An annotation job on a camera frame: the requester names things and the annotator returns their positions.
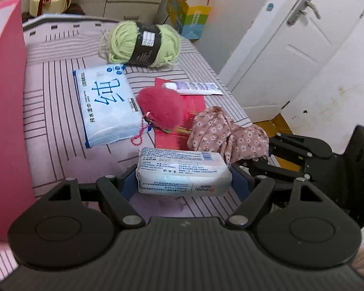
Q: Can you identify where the silver door handle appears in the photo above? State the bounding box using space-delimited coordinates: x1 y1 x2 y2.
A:
287 0 321 26

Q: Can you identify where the green yarn ball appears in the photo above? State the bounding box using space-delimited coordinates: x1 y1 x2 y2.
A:
99 20 181 68

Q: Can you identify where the pink floral cloth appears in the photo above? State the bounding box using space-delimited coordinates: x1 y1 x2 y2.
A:
187 106 269 165

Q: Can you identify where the red fluffy pompom keychain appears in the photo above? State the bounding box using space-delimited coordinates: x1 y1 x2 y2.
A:
131 87 183 146

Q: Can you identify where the pink storage box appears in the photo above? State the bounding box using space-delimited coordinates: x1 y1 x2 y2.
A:
0 0 35 241

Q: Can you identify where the blue wet wipes pack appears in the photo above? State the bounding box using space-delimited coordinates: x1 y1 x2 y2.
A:
74 64 142 148

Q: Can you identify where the purple white tube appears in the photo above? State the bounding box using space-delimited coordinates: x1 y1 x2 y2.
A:
162 81 223 96

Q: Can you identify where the striped pink table cloth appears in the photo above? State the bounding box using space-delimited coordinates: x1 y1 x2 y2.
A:
0 16 252 281

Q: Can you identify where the colourful paper gift bag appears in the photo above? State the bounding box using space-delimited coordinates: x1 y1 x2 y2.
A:
166 0 212 40

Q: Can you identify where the red envelope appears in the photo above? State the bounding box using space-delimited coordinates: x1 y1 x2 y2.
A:
154 77 207 151

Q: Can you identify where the white tissue pack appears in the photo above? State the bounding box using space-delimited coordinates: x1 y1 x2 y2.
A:
136 147 232 196

